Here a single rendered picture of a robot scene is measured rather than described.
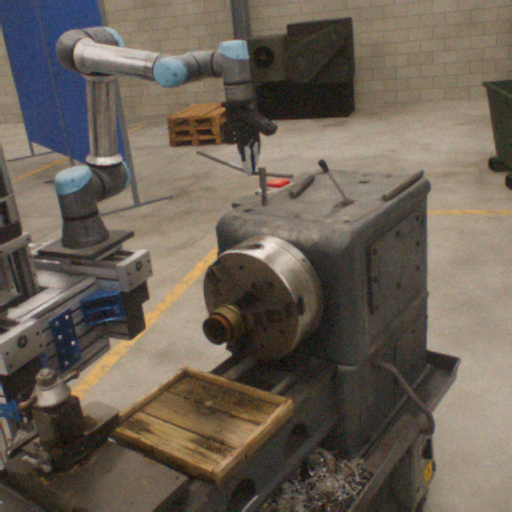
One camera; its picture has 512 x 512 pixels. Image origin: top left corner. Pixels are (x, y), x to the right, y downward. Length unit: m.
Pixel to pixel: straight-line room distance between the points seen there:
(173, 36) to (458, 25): 5.11
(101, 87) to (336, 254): 0.90
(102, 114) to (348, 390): 1.12
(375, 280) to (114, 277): 0.80
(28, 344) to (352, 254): 0.86
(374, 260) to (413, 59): 9.85
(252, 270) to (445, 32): 10.07
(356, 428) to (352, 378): 0.17
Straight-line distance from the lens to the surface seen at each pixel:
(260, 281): 1.60
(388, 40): 11.56
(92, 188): 2.06
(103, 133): 2.09
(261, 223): 1.78
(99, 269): 2.05
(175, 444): 1.55
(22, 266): 2.03
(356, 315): 1.72
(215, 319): 1.55
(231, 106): 1.76
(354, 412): 1.88
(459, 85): 11.56
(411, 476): 2.28
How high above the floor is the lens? 1.81
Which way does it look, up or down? 21 degrees down
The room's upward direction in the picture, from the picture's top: 6 degrees counter-clockwise
